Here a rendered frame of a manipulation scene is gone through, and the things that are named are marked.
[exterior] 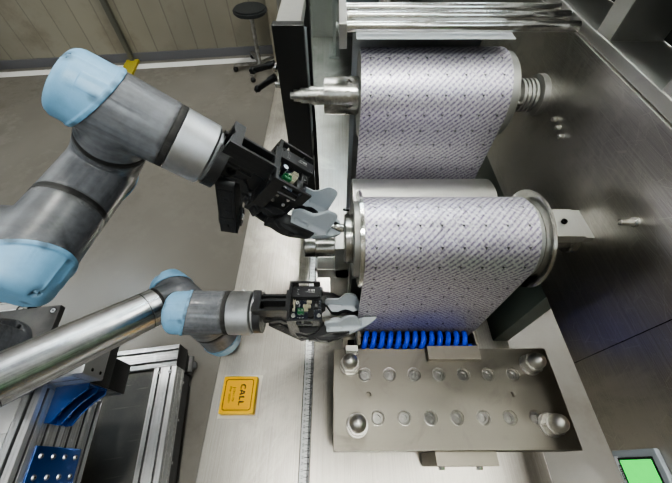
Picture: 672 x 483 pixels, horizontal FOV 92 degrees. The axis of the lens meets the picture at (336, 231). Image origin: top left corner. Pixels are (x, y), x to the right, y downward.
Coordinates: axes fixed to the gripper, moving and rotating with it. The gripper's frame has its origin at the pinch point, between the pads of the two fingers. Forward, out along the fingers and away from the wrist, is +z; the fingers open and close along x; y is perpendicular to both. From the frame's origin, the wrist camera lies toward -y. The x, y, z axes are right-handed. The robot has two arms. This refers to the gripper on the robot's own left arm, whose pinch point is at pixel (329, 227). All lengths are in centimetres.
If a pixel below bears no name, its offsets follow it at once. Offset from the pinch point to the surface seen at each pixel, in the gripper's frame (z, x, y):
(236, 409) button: 6.3, -20.8, -37.0
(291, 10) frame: -17.0, 30.9, 10.5
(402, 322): 22.0, -8.4, -5.4
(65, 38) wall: -134, 304, -244
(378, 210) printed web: 1.1, -1.8, 9.3
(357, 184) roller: 4.7, 10.9, 2.0
